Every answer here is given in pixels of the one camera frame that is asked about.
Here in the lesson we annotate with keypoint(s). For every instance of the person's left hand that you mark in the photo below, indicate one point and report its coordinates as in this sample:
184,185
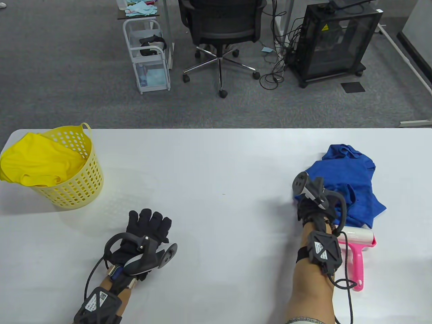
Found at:
148,226

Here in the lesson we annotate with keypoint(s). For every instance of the person's right hand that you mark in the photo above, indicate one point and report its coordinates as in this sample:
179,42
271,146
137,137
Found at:
307,209

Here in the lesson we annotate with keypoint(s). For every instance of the blue t-shirt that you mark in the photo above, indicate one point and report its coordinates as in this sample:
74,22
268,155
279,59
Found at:
351,168

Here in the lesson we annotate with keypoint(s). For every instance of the pink lint roller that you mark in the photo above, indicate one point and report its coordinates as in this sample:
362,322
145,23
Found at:
354,256

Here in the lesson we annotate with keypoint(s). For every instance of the yellow t-shirt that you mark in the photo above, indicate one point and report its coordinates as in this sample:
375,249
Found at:
37,158

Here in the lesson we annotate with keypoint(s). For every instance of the person's right forearm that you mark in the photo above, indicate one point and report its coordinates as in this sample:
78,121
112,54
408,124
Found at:
310,287

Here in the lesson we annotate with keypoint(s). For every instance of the grey left hand controller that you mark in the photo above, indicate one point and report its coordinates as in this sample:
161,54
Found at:
167,254

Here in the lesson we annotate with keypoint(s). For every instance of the white wristwatch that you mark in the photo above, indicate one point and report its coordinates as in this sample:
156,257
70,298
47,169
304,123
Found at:
132,283

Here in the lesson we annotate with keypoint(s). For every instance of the yellow perforated plastic basket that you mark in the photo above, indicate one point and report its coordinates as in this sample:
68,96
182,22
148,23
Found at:
84,189

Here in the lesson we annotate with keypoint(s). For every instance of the black floor plate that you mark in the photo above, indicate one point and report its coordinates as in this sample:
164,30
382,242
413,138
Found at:
352,87

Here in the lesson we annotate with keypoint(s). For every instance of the white floor foot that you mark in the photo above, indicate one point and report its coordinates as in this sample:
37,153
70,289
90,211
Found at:
416,123

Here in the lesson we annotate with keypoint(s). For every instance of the light blue packet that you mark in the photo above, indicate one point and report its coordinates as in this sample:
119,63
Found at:
153,77

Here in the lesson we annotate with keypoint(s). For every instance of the small light blue cloth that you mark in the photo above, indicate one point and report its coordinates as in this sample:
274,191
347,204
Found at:
267,50

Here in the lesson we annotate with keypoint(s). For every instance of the white rolling cart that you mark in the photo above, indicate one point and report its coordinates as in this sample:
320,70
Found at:
148,60

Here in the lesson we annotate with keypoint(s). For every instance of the black cabinet on wheels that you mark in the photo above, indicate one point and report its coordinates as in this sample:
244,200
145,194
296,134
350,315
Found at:
337,44

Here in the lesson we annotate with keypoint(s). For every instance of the black headset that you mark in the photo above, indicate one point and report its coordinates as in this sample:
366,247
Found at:
152,40

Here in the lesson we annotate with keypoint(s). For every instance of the white desk leg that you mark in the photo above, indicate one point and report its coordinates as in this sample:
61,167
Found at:
167,33
285,20

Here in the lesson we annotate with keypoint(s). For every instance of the black office chair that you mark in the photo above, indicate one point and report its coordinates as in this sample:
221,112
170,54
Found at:
219,20

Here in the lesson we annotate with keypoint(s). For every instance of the pile of light blue cloths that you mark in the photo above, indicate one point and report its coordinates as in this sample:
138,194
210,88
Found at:
141,9

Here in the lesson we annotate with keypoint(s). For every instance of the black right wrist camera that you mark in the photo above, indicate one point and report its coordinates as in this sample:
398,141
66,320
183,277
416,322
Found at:
322,249

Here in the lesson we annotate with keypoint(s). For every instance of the white desk frame rail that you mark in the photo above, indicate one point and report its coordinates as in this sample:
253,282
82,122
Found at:
395,45

